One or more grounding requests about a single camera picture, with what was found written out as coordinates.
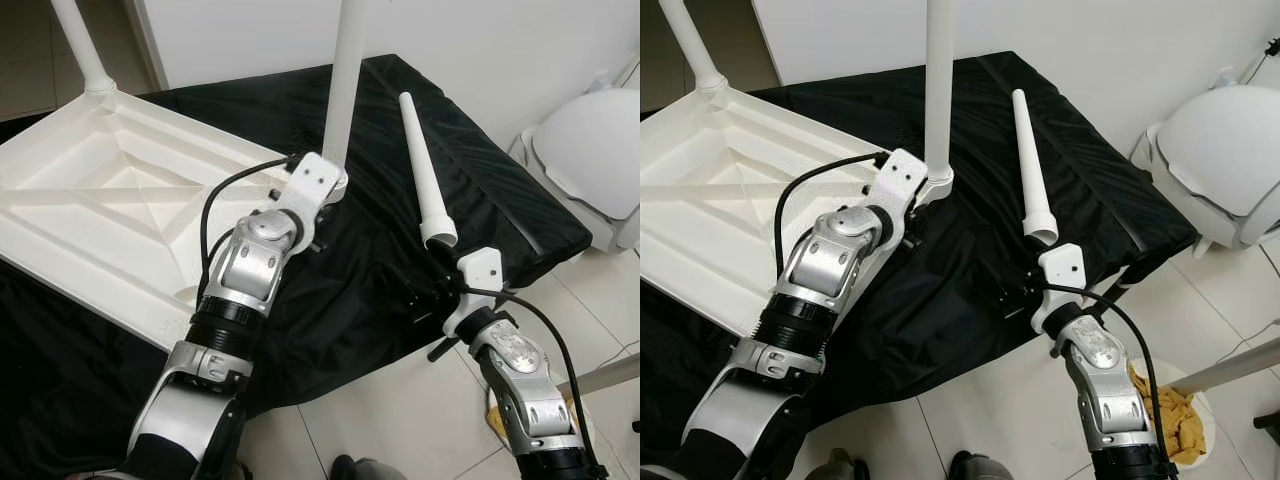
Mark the white plastic table top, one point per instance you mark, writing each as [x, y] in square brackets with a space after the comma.
[100, 200]
[720, 190]

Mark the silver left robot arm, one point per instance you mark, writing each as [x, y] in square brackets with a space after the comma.
[830, 260]
[250, 260]

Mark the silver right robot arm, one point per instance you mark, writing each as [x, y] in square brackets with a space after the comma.
[1100, 380]
[520, 380]

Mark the black tablecloth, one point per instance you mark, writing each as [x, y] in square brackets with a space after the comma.
[1100, 180]
[480, 200]

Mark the grey right robot foot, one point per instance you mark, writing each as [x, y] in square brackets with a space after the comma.
[365, 470]
[980, 468]

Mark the grey robot foot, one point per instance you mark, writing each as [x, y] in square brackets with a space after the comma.
[845, 468]
[235, 472]
[365, 470]
[980, 468]

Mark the white round appliance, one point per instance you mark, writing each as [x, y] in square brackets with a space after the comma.
[590, 160]
[1220, 150]

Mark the white round basin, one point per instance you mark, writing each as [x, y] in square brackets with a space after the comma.
[1208, 425]

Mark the grey left robot foot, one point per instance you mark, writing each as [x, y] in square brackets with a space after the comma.
[235, 472]
[845, 468]

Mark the black stand base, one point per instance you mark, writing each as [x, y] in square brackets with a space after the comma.
[1268, 425]

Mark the black power plug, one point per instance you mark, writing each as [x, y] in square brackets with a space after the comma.
[1272, 47]

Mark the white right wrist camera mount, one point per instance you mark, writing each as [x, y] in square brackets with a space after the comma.
[1062, 268]
[478, 270]

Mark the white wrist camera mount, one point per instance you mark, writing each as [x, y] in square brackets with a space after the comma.
[312, 180]
[902, 175]
[478, 270]
[1062, 268]

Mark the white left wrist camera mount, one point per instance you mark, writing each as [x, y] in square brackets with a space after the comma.
[902, 175]
[312, 180]

